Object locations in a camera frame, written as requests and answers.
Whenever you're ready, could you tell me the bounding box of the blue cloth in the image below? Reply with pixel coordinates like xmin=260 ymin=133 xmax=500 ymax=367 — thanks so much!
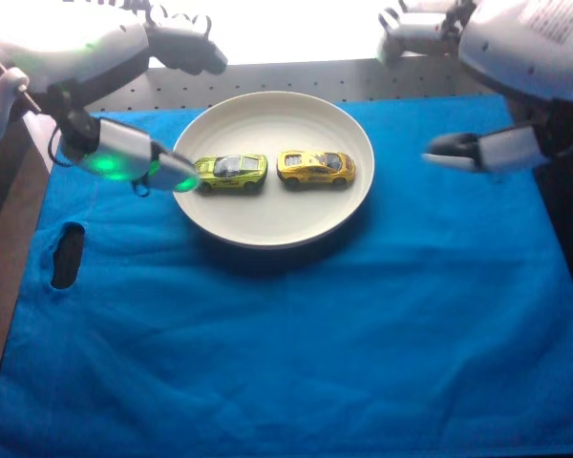
xmin=0 ymin=94 xmax=573 ymax=458

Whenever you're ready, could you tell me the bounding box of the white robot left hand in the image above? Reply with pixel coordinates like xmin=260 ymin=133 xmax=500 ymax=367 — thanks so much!
xmin=0 ymin=12 xmax=228 ymax=195

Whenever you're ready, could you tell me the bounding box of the yellow toy car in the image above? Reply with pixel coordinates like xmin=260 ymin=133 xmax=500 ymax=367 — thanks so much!
xmin=276 ymin=149 xmax=357 ymax=191

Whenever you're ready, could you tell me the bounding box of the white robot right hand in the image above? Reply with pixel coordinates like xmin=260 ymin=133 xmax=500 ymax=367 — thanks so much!
xmin=375 ymin=0 xmax=573 ymax=176

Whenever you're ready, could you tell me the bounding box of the green toy car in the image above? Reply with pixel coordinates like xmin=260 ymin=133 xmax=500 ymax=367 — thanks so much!
xmin=193 ymin=153 xmax=269 ymax=195

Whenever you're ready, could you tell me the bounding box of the perforated metal board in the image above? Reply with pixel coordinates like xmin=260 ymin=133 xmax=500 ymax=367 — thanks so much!
xmin=83 ymin=56 xmax=507 ymax=114

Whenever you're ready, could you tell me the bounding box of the white round plate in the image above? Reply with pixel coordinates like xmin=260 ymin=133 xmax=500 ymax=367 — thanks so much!
xmin=171 ymin=91 xmax=376 ymax=251

